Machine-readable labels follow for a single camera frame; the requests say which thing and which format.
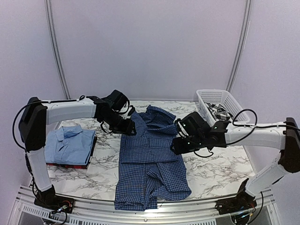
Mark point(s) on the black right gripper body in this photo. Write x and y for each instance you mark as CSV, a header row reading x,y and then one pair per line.
x,y
196,143

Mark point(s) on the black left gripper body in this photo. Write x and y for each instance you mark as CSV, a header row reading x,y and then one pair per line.
x,y
116,125

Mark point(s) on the blue checkered long sleeve shirt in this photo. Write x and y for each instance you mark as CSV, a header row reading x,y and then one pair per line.
x,y
148,169

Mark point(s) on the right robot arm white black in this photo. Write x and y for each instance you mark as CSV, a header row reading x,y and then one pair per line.
x,y
284,136

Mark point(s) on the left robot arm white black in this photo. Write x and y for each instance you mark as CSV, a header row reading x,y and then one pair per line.
x,y
33,118

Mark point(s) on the black white plaid shirt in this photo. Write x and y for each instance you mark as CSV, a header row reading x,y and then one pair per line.
x,y
219,112

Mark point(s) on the white plastic mesh basket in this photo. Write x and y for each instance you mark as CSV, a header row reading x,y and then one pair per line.
x,y
224,98

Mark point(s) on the folded light blue shirt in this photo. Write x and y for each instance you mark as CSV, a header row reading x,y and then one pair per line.
x,y
69,145

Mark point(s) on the folded red black plaid shirt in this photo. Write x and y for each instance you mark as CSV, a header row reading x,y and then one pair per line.
x,y
85,166

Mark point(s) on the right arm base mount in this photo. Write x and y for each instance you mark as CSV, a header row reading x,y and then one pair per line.
x,y
234,204

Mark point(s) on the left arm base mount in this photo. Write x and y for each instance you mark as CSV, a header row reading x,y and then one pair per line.
x,y
55,202

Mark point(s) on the left aluminium corner post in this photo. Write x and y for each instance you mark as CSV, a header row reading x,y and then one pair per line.
x,y
55,48

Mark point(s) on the aluminium corner post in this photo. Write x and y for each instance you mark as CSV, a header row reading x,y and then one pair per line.
x,y
241,44
55,48

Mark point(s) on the right aluminium corner post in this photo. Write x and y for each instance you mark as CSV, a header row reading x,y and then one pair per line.
x,y
241,44

